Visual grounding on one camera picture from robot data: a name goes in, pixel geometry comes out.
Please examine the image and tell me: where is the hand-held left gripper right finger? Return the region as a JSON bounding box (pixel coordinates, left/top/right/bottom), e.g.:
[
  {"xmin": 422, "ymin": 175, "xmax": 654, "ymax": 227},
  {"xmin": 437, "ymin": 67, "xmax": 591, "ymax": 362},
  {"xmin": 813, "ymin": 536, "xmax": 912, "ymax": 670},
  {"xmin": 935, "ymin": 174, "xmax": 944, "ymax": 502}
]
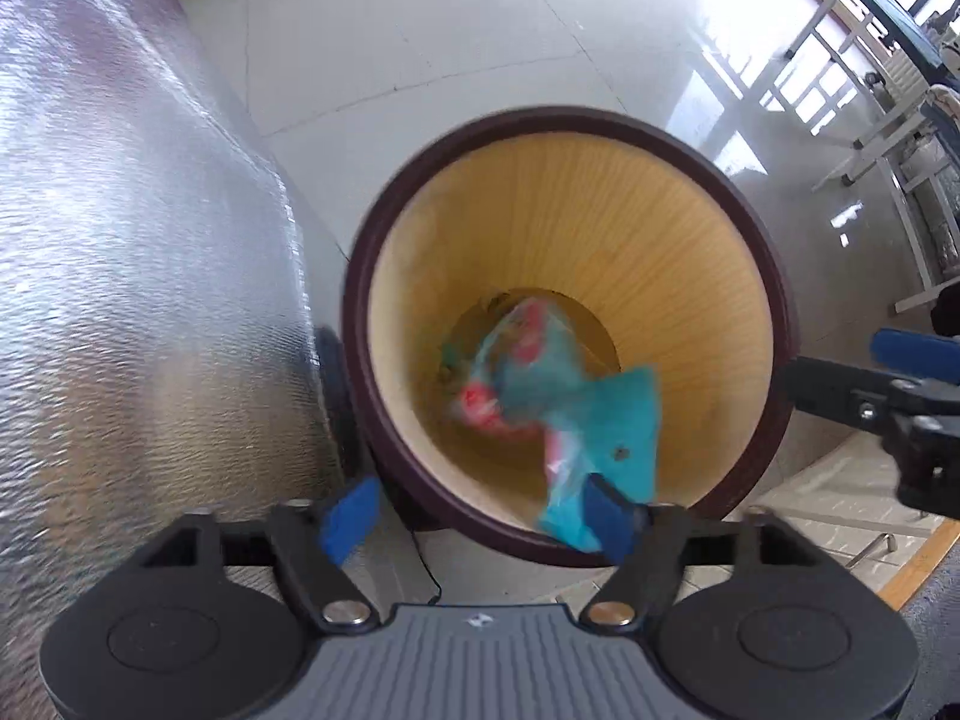
[{"xmin": 583, "ymin": 472, "xmax": 822, "ymax": 631}]

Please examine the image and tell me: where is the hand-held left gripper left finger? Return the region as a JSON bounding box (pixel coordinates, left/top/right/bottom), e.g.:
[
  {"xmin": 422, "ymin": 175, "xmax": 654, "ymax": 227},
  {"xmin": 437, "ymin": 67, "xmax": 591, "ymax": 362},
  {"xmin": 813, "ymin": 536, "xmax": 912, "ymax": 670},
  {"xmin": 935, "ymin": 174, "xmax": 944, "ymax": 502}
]
[{"xmin": 139, "ymin": 476, "xmax": 382, "ymax": 635}]

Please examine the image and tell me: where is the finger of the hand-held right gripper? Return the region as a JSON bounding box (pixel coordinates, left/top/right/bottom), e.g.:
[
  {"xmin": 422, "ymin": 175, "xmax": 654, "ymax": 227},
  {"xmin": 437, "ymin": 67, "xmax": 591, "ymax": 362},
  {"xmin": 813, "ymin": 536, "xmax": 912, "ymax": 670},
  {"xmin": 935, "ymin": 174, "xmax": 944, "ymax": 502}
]
[
  {"xmin": 780, "ymin": 356, "xmax": 931, "ymax": 436},
  {"xmin": 870, "ymin": 328, "xmax": 960, "ymax": 380}
]

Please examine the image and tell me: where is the teal and red snack wrapper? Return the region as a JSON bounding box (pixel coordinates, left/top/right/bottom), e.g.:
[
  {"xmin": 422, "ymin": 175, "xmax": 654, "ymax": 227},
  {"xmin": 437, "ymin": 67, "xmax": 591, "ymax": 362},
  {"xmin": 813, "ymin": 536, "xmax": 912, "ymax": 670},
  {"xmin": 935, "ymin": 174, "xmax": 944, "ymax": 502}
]
[{"xmin": 439, "ymin": 296, "xmax": 665, "ymax": 552}]

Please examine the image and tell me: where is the wood-look bin with brown rim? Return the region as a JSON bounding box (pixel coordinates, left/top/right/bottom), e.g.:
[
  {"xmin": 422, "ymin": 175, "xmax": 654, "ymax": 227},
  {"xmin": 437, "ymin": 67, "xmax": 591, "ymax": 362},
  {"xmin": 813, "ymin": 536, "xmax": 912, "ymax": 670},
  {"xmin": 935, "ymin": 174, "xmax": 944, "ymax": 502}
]
[{"xmin": 341, "ymin": 106, "xmax": 800, "ymax": 567}]

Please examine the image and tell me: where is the floor mat with orange border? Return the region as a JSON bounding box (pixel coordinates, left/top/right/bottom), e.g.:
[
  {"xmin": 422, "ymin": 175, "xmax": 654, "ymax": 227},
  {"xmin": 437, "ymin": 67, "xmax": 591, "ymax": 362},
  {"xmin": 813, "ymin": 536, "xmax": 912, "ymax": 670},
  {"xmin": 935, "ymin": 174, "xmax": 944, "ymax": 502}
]
[{"xmin": 750, "ymin": 431, "xmax": 960, "ymax": 616}]

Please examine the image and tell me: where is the black textured leather object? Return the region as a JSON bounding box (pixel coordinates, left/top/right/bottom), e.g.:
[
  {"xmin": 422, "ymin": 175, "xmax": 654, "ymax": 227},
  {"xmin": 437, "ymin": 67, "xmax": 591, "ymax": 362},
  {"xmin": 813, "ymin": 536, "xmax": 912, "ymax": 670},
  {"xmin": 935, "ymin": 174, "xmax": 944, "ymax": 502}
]
[{"xmin": 313, "ymin": 326, "xmax": 362, "ymax": 481}]

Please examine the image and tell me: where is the thin black cable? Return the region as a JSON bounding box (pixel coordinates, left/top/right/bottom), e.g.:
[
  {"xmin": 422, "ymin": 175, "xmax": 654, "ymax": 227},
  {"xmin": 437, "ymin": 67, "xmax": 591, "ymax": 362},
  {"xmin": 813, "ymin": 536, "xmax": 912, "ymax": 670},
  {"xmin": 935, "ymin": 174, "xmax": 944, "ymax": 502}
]
[{"xmin": 411, "ymin": 529, "xmax": 445, "ymax": 607}]

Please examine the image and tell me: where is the small metal bracket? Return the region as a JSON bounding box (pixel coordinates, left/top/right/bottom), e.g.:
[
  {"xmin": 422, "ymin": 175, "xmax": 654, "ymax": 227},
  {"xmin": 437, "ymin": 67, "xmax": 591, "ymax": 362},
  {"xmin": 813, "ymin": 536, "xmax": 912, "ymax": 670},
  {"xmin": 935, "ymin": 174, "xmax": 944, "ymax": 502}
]
[{"xmin": 850, "ymin": 531, "xmax": 902, "ymax": 568}]

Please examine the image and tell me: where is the white frame table, dark top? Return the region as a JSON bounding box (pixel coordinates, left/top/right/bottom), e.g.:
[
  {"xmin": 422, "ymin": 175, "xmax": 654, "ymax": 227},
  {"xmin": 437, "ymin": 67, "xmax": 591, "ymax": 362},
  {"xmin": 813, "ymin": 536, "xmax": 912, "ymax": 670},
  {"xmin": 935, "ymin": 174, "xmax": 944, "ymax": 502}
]
[{"xmin": 761, "ymin": 0, "xmax": 960, "ymax": 316}]

